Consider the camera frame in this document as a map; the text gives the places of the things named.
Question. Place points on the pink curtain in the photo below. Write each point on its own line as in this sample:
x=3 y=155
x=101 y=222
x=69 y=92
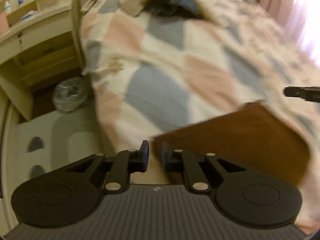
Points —
x=300 y=20

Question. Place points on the checkered quilt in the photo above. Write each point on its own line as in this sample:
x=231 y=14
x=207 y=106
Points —
x=152 y=75

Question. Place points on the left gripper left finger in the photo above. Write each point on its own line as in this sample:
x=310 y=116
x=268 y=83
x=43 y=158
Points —
x=125 y=163

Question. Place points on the blue jeans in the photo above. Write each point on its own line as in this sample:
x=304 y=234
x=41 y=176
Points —
x=174 y=8

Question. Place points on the cream dressing table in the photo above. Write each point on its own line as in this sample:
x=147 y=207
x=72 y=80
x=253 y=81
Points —
x=38 y=48

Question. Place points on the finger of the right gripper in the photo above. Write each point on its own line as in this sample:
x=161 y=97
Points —
x=295 y=92

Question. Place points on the grey waste bin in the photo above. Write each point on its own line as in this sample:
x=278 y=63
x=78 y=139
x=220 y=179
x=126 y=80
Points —
x=71 y=94

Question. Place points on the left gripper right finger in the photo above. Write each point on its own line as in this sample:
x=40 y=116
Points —
x=184 y=162

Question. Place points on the brown garment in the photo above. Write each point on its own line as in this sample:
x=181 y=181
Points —
x=251 y=136

